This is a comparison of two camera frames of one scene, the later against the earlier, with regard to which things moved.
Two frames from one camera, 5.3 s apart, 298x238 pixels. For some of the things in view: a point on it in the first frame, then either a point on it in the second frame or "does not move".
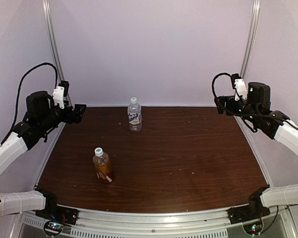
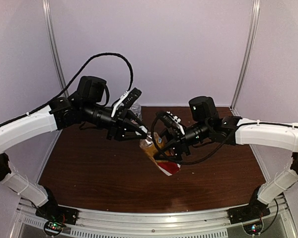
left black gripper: [77, 116] → [119, 124]
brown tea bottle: [103, 169] → [150, 146]
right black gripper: [229, 99] → [177, 141]
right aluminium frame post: [256, 9] does not move
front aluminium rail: [104, 219] does not move
